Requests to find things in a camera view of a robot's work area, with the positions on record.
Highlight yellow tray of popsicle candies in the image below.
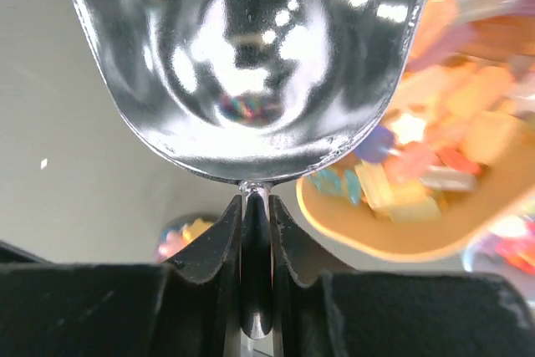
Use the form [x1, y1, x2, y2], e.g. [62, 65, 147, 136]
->
[296, 0, 534, 262]

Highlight clear plastic jar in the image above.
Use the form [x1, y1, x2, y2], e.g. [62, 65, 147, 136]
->
[155, 213, 219, 263]

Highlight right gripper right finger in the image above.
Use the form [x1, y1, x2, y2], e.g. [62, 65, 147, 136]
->
[269, 196, 534, 356]

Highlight light blue tray of gummies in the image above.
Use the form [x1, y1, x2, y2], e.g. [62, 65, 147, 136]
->
[461, 213, 534, 276]

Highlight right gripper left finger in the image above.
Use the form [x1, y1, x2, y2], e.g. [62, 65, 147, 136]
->
[1, 197, 242, 356]

